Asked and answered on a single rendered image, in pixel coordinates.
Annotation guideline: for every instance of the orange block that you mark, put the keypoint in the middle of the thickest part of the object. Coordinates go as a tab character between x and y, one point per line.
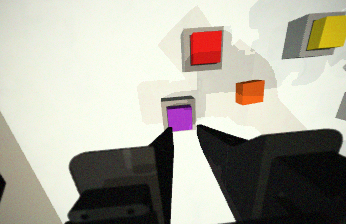
250	92

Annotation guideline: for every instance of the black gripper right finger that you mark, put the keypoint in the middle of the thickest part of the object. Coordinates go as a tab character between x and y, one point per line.
241	167

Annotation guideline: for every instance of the red button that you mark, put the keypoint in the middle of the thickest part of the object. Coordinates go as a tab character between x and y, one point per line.
202	48

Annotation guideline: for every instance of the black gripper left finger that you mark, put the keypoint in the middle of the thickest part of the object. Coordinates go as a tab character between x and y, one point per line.
151	165

